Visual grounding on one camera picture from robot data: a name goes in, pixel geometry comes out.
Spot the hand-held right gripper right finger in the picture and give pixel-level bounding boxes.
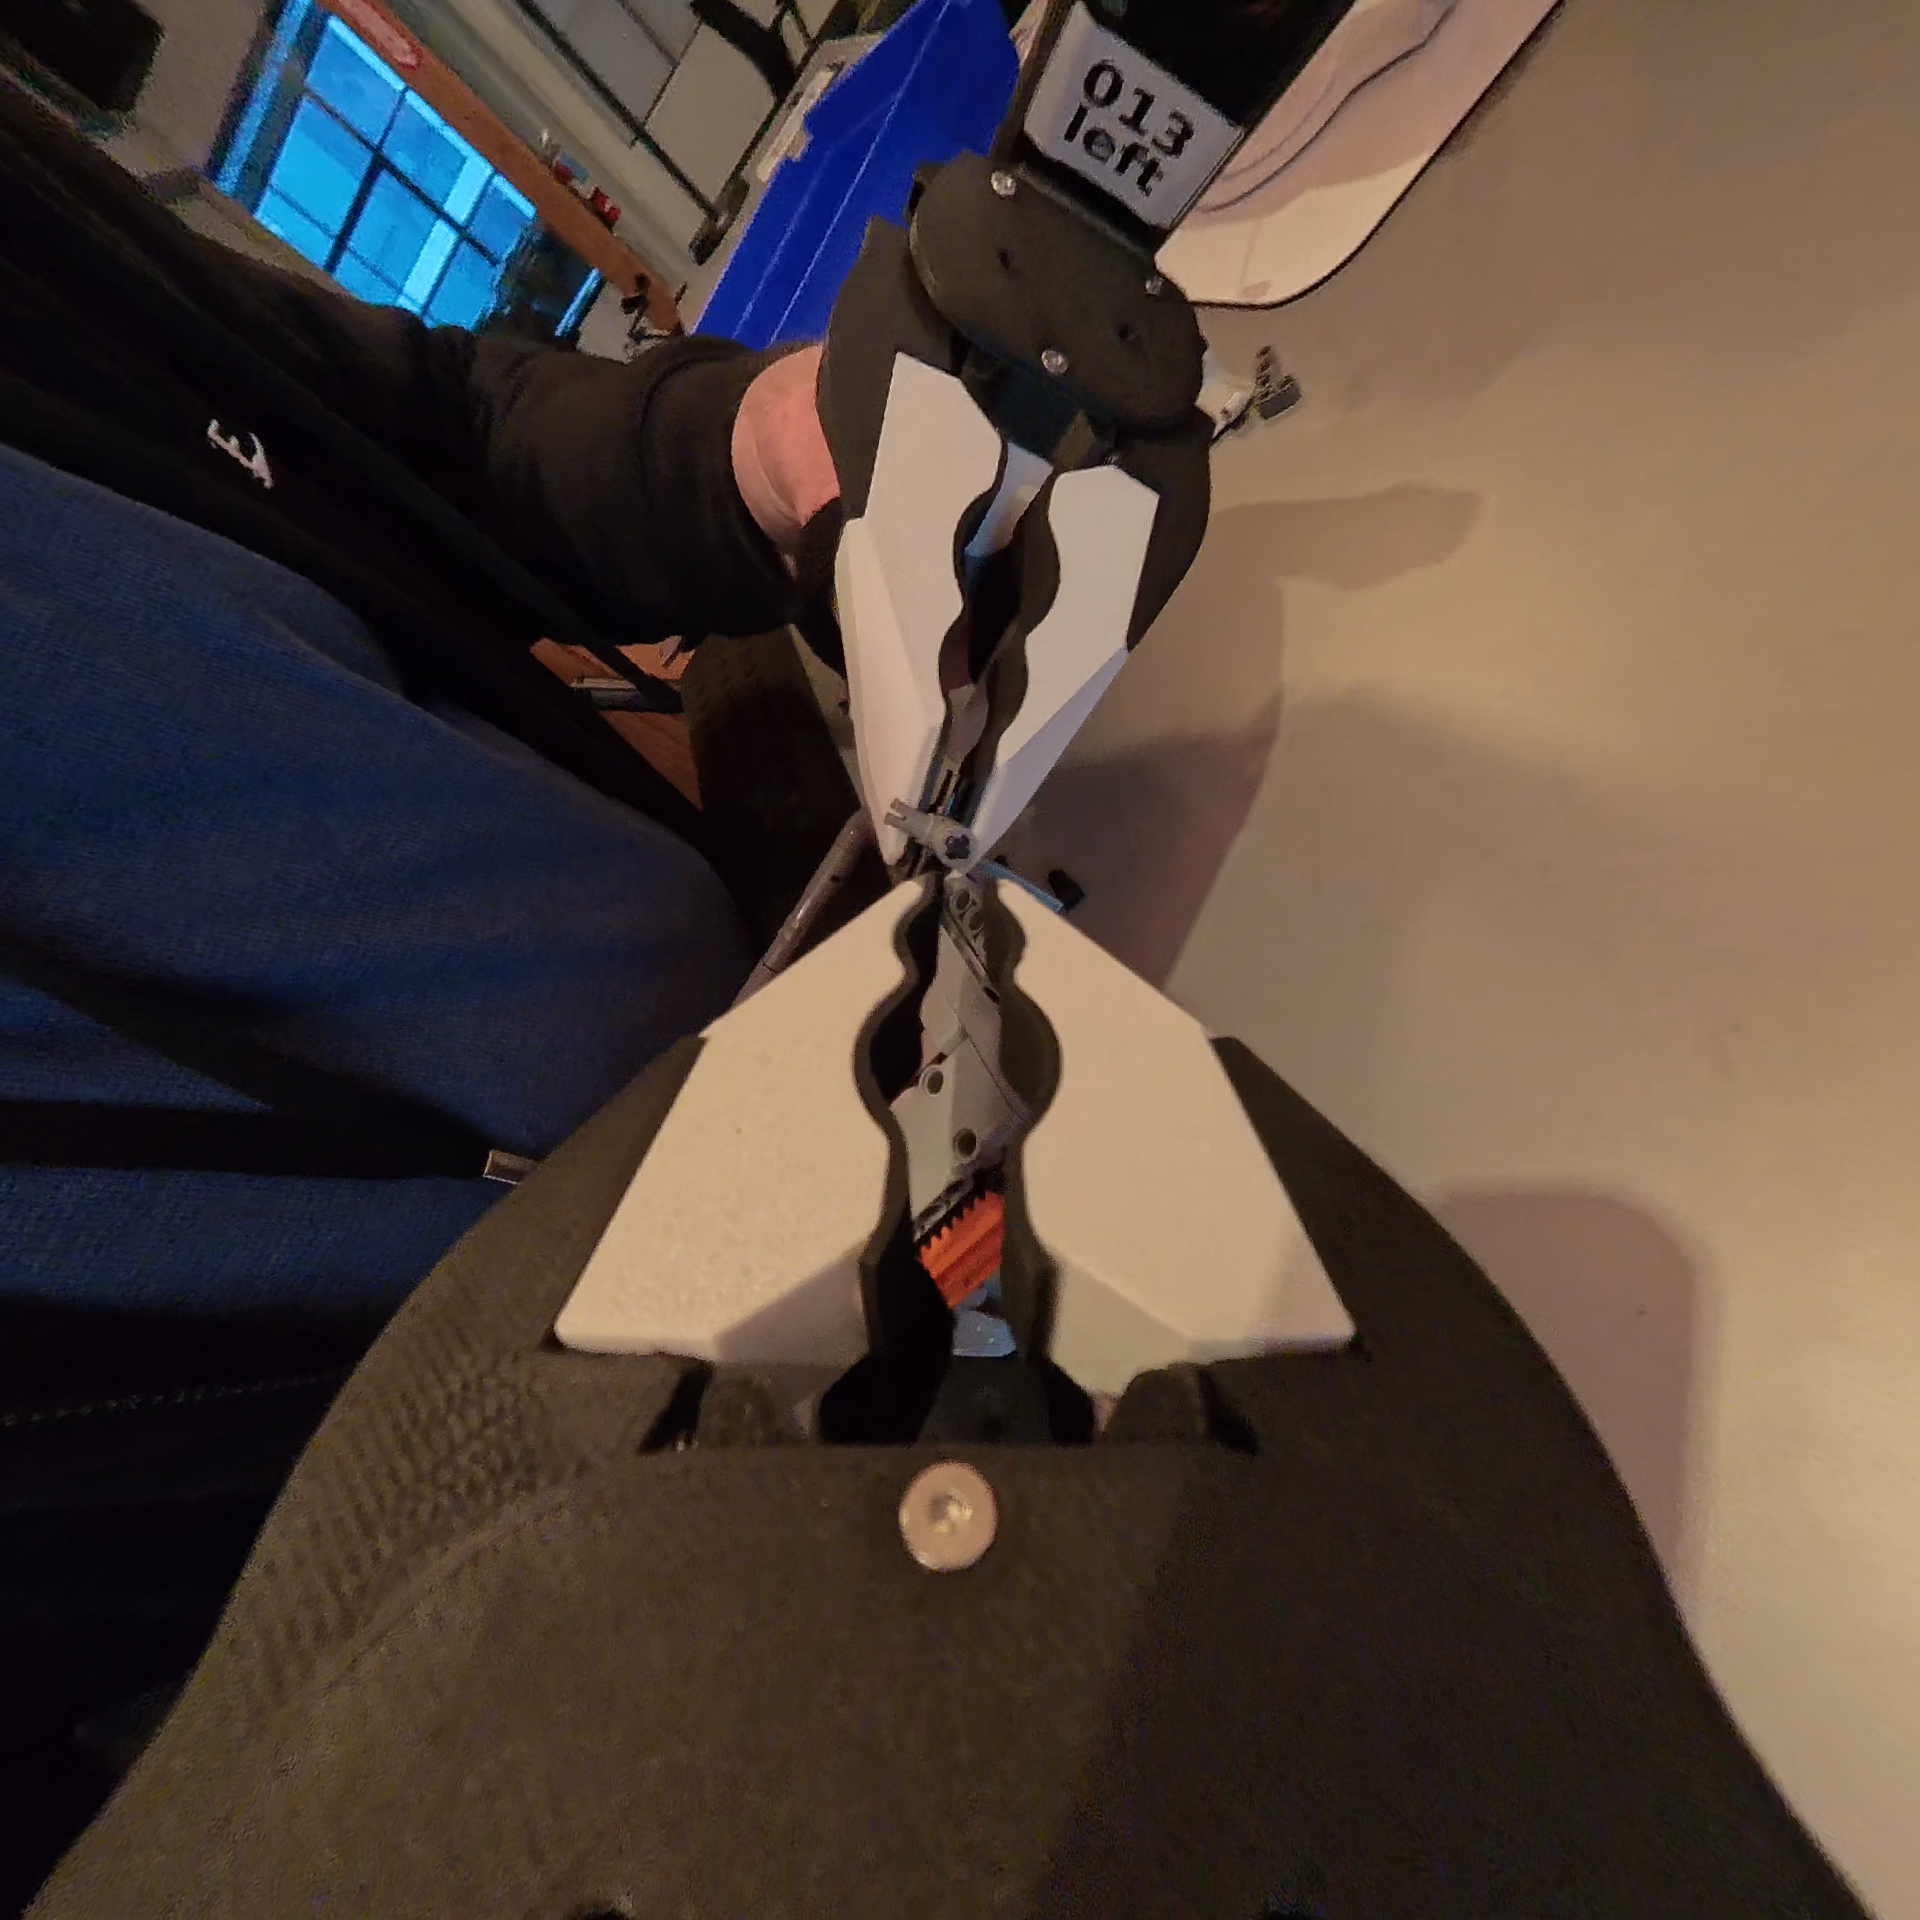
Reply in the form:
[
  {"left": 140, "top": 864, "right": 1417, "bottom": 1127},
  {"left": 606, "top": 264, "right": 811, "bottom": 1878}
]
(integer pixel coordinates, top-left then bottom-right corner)
[{"left": 991, "top": 875, "right": 1359, "bottom": 1374}]

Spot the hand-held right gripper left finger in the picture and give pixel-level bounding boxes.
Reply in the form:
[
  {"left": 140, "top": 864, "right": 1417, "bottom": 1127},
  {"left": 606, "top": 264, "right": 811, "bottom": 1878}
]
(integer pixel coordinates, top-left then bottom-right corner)
[{"left": 555, "top": 873, "right": 932, "bottom": 1445}]

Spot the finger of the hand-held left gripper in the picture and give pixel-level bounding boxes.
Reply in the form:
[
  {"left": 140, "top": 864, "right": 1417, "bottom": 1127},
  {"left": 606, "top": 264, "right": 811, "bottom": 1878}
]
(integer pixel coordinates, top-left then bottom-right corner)
[
  {"left": 830, "top": 350, "right": 1007, "bottom": 867},
  {"left": 964, "top": 465, "right": 1167, "bottom": 867}
]

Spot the grey axle connector piece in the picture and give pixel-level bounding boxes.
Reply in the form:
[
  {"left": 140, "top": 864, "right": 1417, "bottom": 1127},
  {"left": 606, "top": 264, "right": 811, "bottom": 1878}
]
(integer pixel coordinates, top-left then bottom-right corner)
[{"left": 883, "top": 799, "right": 1003, "bottom": 873}]

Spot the grey orange brick assembly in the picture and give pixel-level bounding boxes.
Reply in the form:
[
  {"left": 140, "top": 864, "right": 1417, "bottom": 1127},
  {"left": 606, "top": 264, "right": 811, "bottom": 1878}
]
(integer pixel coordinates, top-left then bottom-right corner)
[{"left": 873, "top": 869, "right": 1085, "bottom": 1358}]

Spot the person's left forearm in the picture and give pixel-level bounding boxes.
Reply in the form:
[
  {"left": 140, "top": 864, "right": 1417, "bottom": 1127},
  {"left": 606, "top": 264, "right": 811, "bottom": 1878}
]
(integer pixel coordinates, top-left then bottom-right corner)
[{"left": 465, "top": 329, "right": 800, "bottom": 633}]

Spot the person's left hand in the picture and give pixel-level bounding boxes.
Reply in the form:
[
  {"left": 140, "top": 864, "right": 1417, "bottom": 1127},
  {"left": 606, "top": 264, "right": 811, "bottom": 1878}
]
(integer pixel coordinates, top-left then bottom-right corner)
[{"left": 728, "top": 346, "right": 846, "bottom": 554}]

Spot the black perforated panel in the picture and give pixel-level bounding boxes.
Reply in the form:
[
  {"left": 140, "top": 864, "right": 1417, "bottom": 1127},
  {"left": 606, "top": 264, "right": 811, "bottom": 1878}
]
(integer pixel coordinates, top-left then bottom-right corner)
[{"left": 682, "top": 630, "right": 861, "bottom": 935}]

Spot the blue plastic bin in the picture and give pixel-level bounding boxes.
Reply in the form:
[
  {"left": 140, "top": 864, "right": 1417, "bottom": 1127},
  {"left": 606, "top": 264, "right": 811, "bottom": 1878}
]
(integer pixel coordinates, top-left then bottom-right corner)
[{"left": 697, "top": 0, "right": 1026, "bottom": 350}]

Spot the white desk stand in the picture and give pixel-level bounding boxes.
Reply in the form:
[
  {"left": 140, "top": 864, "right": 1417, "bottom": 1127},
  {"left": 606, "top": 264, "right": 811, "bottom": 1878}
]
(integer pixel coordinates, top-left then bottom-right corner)
[{"left": 1155, "top": 0, "right": 1565, "bottom": 312}]

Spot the large paned window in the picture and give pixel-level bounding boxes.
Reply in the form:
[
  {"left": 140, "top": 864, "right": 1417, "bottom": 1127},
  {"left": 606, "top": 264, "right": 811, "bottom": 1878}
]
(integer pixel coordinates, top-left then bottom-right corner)
[{"left": 208, "top": 0, "right": 601, "bottom": 335}]

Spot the person's black jacket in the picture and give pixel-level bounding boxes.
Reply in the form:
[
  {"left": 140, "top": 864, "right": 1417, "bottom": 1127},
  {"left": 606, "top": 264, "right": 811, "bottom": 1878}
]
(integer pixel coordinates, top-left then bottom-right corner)
[{"left": 0, "top": 74, "right": 707, "bottom": 818}]

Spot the black webbing strap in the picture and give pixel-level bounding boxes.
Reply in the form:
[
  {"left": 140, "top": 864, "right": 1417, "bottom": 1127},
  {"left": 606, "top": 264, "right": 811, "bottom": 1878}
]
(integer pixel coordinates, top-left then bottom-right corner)
[{"left": 0, "top": 1100, "right": 505, "bottom": 1188}]

